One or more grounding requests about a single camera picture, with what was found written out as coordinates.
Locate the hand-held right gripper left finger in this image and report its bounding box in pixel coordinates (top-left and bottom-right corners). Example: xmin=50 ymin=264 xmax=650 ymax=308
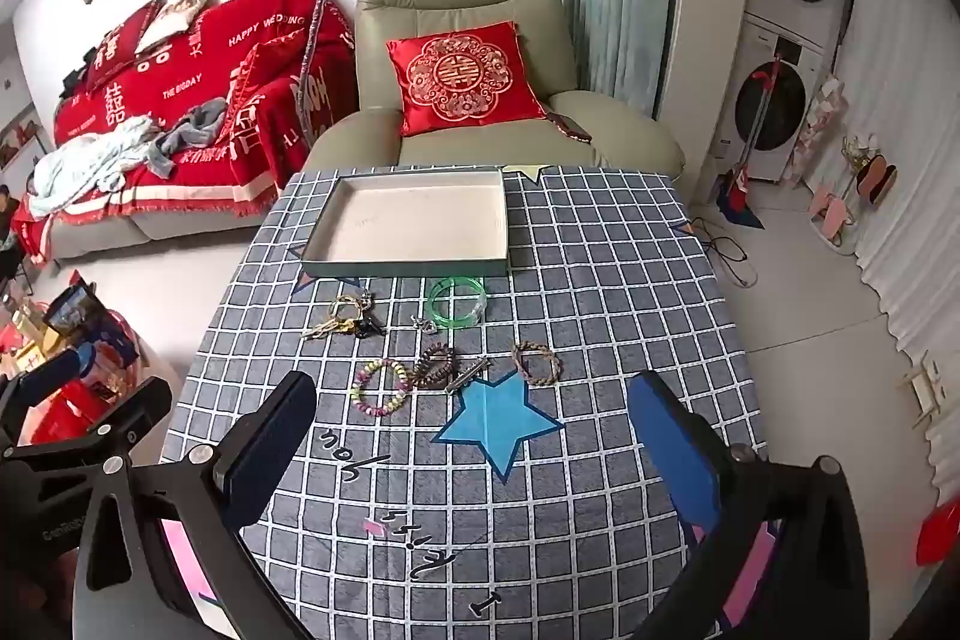
xmin=71 ymin=372 xmax=317 ymax=640

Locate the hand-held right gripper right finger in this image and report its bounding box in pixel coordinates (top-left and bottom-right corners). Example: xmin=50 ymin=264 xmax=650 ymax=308
xmin=626 ymin=370 xmax=875 ymax=640

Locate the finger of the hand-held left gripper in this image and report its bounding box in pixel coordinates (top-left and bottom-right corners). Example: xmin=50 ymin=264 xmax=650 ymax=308
xmin=0 ymin=344 xmax=96 ymax=420
xmin=0 ymin=376 xmax=175 ymax=462

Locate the pink yellow beaded bracelet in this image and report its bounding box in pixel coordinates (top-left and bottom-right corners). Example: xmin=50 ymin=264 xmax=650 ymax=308
xmin=352 ymin=356 xmax=413 ymax=418

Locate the yellow cord bracelet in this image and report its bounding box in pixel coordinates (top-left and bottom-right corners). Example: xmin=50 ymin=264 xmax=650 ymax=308
xmin=325 ymin=293 xmax=366 ymax=323

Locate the beige braided hair tie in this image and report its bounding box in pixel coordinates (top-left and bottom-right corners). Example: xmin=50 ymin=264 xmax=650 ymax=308
xmin=511 ymin=340 xmax=563 ymax=387

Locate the brown coil hair tie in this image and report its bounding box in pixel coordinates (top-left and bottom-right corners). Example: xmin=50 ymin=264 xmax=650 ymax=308
xmin=414 ymin=343 xmax=457 ymax=390

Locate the silver hair clip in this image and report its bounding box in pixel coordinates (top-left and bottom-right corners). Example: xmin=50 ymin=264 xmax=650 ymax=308
xmin=444 ymin=356 xmax=493 ymax=396

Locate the green bangle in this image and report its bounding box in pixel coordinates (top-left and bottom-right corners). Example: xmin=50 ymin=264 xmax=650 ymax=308
xmin=428 ymin=276 xmax=488 ymax=330

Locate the grey-green jewelry tray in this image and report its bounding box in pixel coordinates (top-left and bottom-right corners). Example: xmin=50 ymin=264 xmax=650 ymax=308
xmin=300 ymin=167 xmax=515 ymax=278

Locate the red box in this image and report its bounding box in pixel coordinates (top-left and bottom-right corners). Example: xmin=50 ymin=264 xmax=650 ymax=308
xmin=21 ymin=377 xmax=107 ymax=447

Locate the blue snack box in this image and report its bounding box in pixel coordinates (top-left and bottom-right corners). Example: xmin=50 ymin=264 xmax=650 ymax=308
xmin=88 ymin=308 xmax=141 ymax=387

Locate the tablet on stand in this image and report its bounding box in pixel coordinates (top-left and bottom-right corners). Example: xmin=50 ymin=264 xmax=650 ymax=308
xmin=40 ymin=283 xmax=104 ymax=339

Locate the grey checked tablecloth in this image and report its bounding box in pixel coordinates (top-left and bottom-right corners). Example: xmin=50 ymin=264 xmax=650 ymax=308
xmin=160 ymin=164 xmax=771 ymax=640

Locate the grey sofa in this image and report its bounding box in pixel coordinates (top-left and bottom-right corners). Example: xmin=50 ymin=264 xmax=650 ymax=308
xmin=30 ymin=205 xmax=278 ymax=261

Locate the light blue garment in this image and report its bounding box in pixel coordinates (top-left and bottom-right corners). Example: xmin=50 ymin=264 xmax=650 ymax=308
xmin=28 ymin=115 xmax=163 ymax=218

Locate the small wooden stand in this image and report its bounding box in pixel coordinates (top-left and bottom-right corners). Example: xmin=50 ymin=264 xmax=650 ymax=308
xmin=895 ymin=350 xmax=944 ymax=432

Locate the red mop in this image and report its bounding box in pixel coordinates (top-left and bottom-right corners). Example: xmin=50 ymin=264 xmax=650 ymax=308
xmin=715 ymin=53 xmax=786 ymax=230

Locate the red plastic object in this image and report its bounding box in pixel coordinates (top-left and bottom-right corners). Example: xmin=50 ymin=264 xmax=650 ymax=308
xmin=915 ymin=496 xmax=960 ymax=567

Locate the grey garment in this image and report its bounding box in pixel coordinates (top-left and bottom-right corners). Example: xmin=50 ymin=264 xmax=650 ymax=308
xmin=152 ymin=98 xmax=230 ymax=177

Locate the slipper rack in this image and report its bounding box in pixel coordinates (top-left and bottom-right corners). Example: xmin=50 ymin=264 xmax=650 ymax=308
xmin=808 ymin=131 xmax=899 ymax=256

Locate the red printed blanket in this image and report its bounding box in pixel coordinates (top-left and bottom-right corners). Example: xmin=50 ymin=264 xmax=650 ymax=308
xmin=51 ymin=0 xmax=358 ymax=226

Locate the dark red pouch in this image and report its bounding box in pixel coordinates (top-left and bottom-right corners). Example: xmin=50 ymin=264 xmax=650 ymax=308
xmin=550 ymin=111 xmax=594 ymax=144

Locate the red velvet pillow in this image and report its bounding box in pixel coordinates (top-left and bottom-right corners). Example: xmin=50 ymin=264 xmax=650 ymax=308
xmin=85 ymin=0 xmax=168 ymax=88

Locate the red fringed cushion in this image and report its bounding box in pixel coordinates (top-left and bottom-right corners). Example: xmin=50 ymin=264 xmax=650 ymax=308
xmin=227 ymin=34 xmax=310 ymax=176

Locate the white washing machine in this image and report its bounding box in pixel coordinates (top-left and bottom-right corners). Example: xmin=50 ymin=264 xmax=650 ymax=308
xmin=712 ymin=14 xmax=830 ymax=185

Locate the pink hanging rack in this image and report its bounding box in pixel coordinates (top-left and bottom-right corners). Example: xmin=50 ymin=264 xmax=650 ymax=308
xmin=793 ymin=76 xmax=850 ymax=185

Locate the white sheer curtain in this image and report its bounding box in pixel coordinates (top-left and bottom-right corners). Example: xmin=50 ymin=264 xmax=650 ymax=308
xmin=821 ymin=0 xmax=960 ymax=611

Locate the white green pillow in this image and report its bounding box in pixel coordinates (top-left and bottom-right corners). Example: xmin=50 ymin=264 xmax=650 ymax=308
xmin=135 ymin=0 xmax=219 ymax=58

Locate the red embroidered cushion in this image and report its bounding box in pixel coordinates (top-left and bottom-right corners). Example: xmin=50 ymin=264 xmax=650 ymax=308
xmin=385 ymin=20 xmax=549 ymax=139

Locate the black floor cable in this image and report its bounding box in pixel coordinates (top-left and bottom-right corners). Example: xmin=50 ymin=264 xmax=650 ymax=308
xmin=685 ymin=215 xmax=760 ymax=290

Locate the gooseneck camera stand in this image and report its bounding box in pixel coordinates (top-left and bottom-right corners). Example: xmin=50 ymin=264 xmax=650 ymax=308
xmin=295 ymin=0 xmax=374 ymax=161

